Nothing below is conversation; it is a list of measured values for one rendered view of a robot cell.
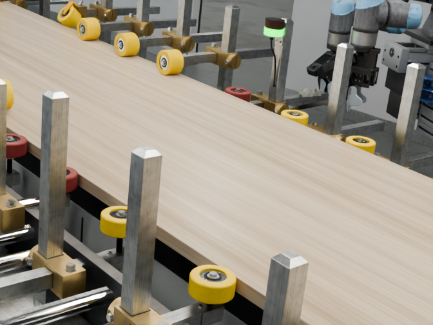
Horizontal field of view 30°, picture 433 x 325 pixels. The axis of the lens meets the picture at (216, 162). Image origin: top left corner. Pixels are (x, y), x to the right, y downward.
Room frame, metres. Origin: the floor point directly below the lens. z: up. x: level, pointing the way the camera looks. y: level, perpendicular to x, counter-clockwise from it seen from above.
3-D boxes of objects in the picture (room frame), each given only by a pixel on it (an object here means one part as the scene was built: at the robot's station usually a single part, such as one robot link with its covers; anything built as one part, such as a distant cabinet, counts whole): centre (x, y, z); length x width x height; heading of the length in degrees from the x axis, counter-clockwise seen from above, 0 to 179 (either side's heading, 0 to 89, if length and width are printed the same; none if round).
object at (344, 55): (2.30, -0.33, 0.87); 0.04 x 0.04 x 0.48; 42
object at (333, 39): (2.72, -0.36, 1.04); 0.08 x 0.08 x 0.05
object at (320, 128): (2.32, -0.32, 0.82); 0.14 x 0.06 x 0.05; 42
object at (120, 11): (3.33, 0.45, 0.94); 0.37 x 0.03 x 0.03; 132
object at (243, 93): (2.43, -0.04, 0.85); 0.08 x 0.08 x 0.11
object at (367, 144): (2.06, -0.38, 0.85); 0.08 x 0.08 x 0.11
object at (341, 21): (2.72, -0.37, 1.12); 0.09 x 0.08 x 0.11; 142
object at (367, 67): (2.36, -0.40, 1.04); 0.09 x 0.08 x 0.12; 62
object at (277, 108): (2.50, -0.15, 0.84); 0.14 x 0.06 x 0.05; 42
